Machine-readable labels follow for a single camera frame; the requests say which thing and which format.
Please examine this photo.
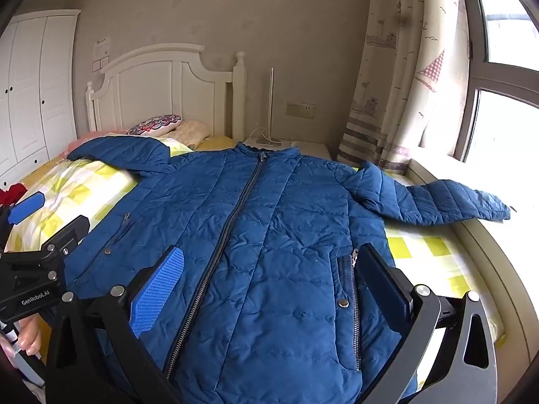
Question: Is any pink floral pillow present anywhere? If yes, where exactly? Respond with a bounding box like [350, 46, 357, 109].
[166, 120, 210, 150]

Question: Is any person's left hand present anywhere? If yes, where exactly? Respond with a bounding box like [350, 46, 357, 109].
[19, 315, 43, 356]

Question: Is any blue quilted jacket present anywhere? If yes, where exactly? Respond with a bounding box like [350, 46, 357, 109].
[65, 137, 512, 404]

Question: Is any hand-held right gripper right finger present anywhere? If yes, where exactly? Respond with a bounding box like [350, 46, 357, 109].
[351, 243, 498, 404]

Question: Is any pink quilt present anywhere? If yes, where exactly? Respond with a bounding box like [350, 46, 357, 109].
[67, 130, 131, 156]

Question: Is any beige window ledge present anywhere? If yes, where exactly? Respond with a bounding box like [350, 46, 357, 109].
[406, 158, 539, 358]

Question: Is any window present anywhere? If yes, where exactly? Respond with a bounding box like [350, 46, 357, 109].
[457, 0, 539, 169]

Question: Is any white wall notice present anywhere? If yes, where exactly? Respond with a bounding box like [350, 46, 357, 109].
[92, 36, 112, 72]

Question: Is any white wardrobe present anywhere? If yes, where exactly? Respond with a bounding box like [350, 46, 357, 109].
[0, 8, 81, 186]

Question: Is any yellow checked bed sheet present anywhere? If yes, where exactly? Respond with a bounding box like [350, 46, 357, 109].
[4, 132, 506, 404]

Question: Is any white wooden headboard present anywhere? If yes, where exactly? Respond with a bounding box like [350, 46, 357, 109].
[85, 44, 247, 144]

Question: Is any red cloth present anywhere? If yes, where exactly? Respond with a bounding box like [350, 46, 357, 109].
[0, 183, 28, 207]

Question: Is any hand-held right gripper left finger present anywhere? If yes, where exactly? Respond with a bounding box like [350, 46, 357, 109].
[44, 246, 186, 404]

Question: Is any white nightstand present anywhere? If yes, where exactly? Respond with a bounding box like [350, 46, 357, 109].
[244, 137, 333, 161]

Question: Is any printed curtain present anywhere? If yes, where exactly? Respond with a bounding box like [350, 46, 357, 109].
[337, 0, 468, 169]

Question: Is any embroidered patterned pillow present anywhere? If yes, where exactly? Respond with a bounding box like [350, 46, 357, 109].
[126, 113, 183, 137]

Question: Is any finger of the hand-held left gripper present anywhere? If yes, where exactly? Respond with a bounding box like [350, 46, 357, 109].
[0, 191, 46, 240]
[42, 215, 91, 262]

